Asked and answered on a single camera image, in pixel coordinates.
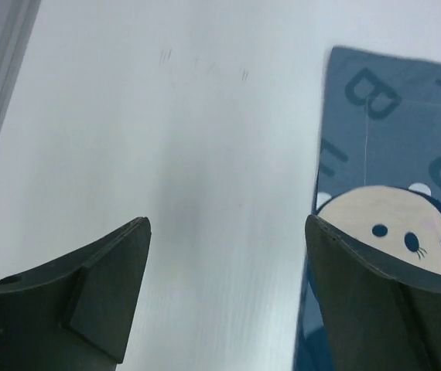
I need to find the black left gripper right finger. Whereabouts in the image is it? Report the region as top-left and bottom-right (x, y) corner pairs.
(305, 215), (441, 370)

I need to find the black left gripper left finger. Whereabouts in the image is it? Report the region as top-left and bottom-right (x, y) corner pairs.
(0, 217), (151, 371)

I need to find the blue cartoon mouse placemat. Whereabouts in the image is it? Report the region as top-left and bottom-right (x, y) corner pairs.
(293, 46), (441, 370)

